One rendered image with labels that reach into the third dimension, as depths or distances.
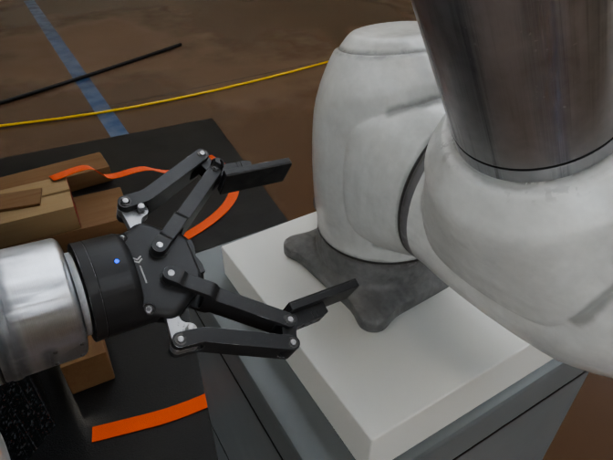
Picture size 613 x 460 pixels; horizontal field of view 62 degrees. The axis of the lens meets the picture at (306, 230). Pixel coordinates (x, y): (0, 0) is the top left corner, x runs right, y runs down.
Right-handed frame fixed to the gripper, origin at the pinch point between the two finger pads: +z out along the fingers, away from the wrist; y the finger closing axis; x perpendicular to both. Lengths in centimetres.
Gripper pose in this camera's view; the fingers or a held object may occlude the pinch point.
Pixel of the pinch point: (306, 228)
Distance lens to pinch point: 47.9
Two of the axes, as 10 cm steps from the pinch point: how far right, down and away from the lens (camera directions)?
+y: 4.4, 8.3, -3.4
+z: 8.3, -2.4, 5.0
